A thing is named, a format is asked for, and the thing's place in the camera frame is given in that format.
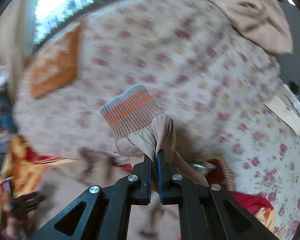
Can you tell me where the orange checkered pillow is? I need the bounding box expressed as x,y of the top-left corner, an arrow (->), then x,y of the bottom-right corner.
30,24 -> 82,99

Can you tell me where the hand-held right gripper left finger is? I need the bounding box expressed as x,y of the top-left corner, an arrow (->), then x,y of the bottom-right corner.
27,154 -> 152,240

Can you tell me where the window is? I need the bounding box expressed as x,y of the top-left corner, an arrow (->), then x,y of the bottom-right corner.
34,0 -> 140,46

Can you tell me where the floral bed sheet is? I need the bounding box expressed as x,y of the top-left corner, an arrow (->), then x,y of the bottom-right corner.
12,0 -> 300,240

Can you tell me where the red and orange printed blanket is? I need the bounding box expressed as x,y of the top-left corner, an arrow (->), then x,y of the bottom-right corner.
0,134 -> 275,235

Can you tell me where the beige jacket with striped cuffs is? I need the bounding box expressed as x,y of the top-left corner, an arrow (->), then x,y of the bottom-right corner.
100,0 -> 294,198

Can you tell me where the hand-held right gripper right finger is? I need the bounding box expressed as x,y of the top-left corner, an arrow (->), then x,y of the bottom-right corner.
156,149 -> 278,240

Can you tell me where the flat cardboard piece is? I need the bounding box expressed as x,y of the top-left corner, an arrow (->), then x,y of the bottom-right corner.
265,96 -> 300,135

